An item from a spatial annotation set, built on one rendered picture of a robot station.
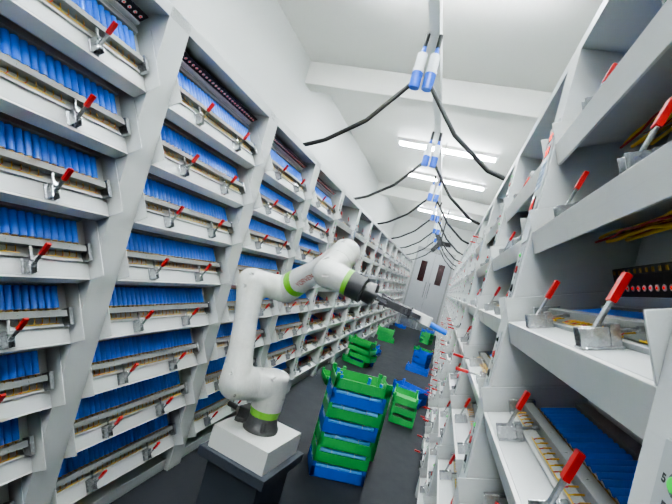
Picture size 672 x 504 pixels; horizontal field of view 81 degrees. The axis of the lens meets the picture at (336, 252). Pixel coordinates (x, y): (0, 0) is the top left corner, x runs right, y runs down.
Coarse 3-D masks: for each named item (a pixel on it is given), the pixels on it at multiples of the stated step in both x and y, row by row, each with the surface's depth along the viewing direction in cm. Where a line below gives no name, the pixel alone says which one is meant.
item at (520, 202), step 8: (544, 144) 94; (544, 152) 94; (536, 176) 102; (528, 184) 112; (520, 192) 123; (528, 192) 113; (504, 200) 152; (512, 200) 152; (520, 200) 124; (528, 200) 132; (512, 208) 138; (520, 208) 144; (528, 208) 145; (512, 216) 141
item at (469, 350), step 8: (488, 344) 149; (464, 352) 151; (472, 352) 150; (480, 352) 148; (488, 352) 147; (472, 368) 131; (480, 368) 130; (472, 376) 118; (472, 384) 116; (480, 384) 93; (480, 392) 93
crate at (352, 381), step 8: (336, 368) 229; (336, 376) 210; (344, 376) 230; (352, 376) 230; (360, 376) 231; (368, 376) 231; (336, 384) 210; (344, 384) 210; (352, 384) 210; (360, 384) 211; (376, 384) 231; (384, 384) 222; (360, 392) 211; (368, 392) 212; (376, 392) 212; (384, 392) 213
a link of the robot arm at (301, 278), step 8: (344, 240) 144; (352, 240) 145; (336, 248) 141; (344, 248) 140; (352, 248) 142; (320, 256) 152; (352, 256) 141; (304, 264) 162; (312, 264) 155; (352, 264) 141; (296, 272) 162; (304, 272) 158; (312, 272) 154; (296, 280) 161; (304, 280) 159; (312, 280) 157; (296, 288) 163; (304, 288) 162
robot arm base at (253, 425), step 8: (240, 408) 166; (248, 408) 166; (240, 416) 165; (248, 416) 164; (248, 424) 159; (256, 424) 158; (264, 424) 159; (272, 424) 160; (256, 432) 157; (264, 432) 158; (272, 432) 160
